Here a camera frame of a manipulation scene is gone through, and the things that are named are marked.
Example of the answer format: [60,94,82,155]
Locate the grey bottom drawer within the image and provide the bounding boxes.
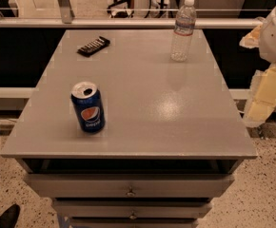
[70,218,198,228]

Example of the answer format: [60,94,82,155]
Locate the metal railing post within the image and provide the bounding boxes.
[57,0,74,24]

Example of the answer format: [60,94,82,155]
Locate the grey middle drawer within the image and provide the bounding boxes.
[53,199,212,219]

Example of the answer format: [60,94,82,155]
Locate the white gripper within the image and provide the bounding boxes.
[239,7,276,127]

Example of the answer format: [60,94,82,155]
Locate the black snack bar wrapper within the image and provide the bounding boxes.
[77,36,110,57]

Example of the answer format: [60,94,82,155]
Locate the grey drawer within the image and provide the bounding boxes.
[53,199,212,219]
[25,174,234,199]
[70,218,198,228]

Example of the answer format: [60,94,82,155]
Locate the black shoe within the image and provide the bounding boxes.
[0,204,20,228]

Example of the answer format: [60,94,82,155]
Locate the grey top drawer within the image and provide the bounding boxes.
[25,174,234,199]

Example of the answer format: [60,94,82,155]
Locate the blue pepsi can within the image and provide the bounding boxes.
[70,82,106,133]

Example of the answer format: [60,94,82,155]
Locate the clear plastic water bottle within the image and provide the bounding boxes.
[170,0,197,62]

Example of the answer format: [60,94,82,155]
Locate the black office chair base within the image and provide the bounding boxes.
[107,0,134,18]

